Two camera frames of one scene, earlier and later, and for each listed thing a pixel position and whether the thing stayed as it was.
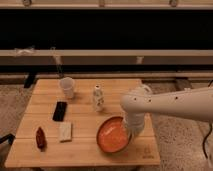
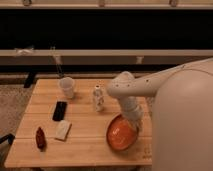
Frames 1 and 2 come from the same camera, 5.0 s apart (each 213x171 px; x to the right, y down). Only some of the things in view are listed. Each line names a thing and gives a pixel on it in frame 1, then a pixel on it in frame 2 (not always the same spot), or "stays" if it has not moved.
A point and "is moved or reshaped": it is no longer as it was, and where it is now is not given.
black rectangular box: [60, 109] stays
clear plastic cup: [67, 84] stays
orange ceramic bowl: [112, 134] is moved or reshaped
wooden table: [61, 119] stays
